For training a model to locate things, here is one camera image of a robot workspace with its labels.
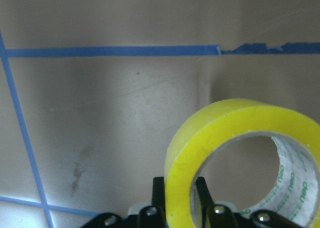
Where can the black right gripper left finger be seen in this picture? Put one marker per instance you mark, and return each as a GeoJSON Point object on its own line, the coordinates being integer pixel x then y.
{"type": "Point", "coordinates": [158, 194]}

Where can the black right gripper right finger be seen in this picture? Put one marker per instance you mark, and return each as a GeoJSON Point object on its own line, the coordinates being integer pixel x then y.
{"type": "Point", "coordinates": [204, 195]}

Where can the yellow tape roll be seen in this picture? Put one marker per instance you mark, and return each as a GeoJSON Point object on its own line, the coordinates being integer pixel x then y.
{"type": "Point", "coordinates": [254, 156]}

